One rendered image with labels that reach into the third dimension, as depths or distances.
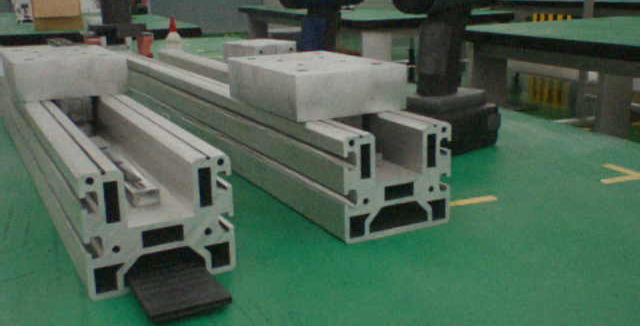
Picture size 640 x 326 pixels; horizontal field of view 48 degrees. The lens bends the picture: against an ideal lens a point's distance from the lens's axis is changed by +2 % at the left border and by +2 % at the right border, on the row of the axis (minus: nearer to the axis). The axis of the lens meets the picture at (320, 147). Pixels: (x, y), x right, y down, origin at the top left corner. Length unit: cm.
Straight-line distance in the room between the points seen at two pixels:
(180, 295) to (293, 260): 10
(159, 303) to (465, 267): 21
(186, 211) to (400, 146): 19
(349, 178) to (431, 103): 28
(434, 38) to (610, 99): 250
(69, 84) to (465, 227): 43
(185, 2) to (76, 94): 1159
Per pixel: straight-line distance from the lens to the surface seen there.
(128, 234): 48
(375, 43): 363
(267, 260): 53
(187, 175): 49
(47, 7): 334
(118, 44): 226
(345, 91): 60
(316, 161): 57
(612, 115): 330
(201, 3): 1241
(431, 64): 80
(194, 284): 47
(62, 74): 78
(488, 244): 56
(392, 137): 60
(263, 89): 64
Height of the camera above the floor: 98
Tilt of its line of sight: 13 degrees down
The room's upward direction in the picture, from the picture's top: 1 degrees counter-clockwise
